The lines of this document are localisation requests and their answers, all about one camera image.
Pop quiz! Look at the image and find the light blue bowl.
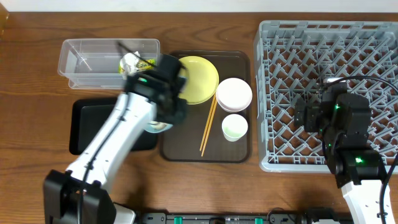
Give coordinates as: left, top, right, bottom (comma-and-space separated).
144, 121, 173, 134

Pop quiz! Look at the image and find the white paper waste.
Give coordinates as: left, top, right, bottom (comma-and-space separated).
118, 51, 156, 80

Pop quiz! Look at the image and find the white cup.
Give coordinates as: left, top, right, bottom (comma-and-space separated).
221, 114, 248, 142

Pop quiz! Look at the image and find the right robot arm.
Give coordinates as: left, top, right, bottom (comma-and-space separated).
294, 82, 396, 223

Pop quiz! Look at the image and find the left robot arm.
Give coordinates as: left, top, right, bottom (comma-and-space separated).
43, 77, 187, 223

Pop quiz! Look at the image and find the grey dishwasher rack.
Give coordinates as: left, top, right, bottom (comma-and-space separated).
254, 21, 397, 173

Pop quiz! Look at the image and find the black waste tray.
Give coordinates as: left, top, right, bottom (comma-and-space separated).
68, 97, 159, 156

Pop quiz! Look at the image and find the yellow plate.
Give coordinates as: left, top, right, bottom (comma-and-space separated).
179, 56, 219, 105

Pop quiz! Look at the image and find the right wooden chopstick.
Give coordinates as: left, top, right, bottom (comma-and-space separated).
200, 95, 217, 157

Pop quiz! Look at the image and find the brown serving tray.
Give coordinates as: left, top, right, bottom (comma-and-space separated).
159, 50, 252, 163

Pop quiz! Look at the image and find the pink bowl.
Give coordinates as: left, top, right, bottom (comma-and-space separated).
216, 78, 252, 113

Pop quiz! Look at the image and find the clear plastic bin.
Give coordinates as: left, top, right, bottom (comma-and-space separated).
58, 39, 160, 90

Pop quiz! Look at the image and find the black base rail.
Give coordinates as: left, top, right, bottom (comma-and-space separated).
134, 208, 354, 224

